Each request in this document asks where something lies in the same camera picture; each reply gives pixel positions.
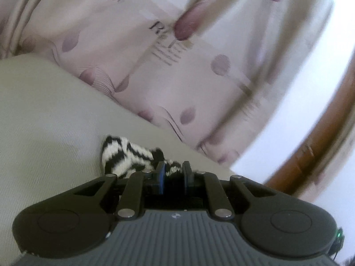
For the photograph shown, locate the beige tablecloth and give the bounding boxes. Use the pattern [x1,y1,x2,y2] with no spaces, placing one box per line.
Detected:
[0,58,236,266]

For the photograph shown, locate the brown wooden door frame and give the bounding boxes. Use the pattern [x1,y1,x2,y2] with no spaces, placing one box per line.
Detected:
[263,61,355,203]

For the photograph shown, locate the pink patterned curtain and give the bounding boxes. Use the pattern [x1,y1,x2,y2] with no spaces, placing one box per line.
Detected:
[0,0,335,170]

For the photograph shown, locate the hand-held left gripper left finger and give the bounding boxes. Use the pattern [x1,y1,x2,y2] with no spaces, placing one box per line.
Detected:
[71,161,167,221]

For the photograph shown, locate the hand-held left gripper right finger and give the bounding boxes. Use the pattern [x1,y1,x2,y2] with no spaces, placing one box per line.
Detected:
[181,161,275,220]

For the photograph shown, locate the black white striped knit sweater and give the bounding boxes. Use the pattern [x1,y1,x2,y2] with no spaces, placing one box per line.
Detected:
[100,135,185,179]

